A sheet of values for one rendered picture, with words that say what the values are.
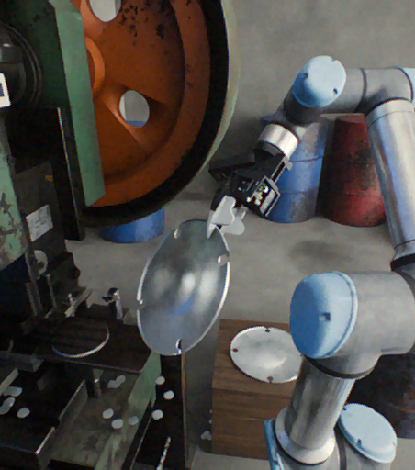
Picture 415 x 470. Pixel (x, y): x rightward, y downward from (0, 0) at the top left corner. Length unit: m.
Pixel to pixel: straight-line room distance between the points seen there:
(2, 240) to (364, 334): 0.54
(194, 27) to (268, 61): 2.97
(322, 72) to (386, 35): 3.28
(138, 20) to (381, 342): 0.85
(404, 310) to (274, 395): 0.88
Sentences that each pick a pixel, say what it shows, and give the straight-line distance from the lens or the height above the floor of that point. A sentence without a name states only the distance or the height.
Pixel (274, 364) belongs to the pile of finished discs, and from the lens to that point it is 1.45.
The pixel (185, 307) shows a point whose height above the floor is 0.92.
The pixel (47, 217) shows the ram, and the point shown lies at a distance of 0.82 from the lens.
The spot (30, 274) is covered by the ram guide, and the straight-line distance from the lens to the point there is 0.73.
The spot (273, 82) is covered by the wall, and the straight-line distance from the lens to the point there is 3.90.
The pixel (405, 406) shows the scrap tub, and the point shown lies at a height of 0.18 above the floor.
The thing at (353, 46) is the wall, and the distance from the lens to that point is 3.92.
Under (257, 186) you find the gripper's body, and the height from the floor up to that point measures 1.14.
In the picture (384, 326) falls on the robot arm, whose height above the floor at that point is 1.05.
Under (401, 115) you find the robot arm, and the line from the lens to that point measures 0.72.
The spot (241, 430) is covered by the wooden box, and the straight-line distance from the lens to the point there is 1.50.
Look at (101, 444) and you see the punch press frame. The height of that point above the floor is 0.64.
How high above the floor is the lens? 1.35
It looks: 27 degrees down
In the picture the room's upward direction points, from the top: straight up
